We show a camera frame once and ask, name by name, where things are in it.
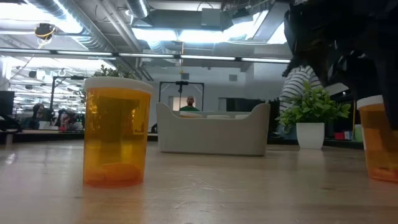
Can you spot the green plant in white pot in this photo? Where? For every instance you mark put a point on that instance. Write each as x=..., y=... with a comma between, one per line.
x=310, y=135

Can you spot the silver round ventilation duct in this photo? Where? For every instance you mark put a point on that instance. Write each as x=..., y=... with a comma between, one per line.
x=138, y=7

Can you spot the person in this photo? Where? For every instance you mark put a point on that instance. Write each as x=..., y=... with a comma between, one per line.
x=70, y=121
x=295, y=85
x=189, y=104
x=39, y=115

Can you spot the square wall vent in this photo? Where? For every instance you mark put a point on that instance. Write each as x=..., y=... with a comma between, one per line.
x=233, y=77
x=185, y=76

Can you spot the pale green cup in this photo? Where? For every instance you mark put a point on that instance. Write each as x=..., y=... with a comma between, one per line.
x=359, y=133

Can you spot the black monitor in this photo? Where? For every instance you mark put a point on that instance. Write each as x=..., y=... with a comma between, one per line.
x=7, y=102

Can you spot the black metal rig frame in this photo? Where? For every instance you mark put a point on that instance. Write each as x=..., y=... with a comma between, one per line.
x=62, y=77

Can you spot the orange pill bottle white label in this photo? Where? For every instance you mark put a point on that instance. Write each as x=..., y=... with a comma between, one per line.
x=377, y=143

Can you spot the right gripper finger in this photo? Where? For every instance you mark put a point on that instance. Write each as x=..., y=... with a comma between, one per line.
x=391, y=87

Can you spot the red box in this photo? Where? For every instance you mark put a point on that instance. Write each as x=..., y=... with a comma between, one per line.
x=339, y=136

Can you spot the white plastic basket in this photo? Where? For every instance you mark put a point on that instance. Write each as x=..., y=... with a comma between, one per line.
x=213, y=137

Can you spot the black camera stand frame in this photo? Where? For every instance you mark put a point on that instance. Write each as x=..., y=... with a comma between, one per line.
x=182, y=82

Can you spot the leafy indoor tree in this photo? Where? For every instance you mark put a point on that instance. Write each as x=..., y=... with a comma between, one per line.
x=109, y=72

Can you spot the long ceiling light strip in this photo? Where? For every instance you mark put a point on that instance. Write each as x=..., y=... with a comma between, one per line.
x=146, y=55

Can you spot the large orange pill bottle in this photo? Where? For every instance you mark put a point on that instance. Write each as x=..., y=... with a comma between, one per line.
x=115, y=140

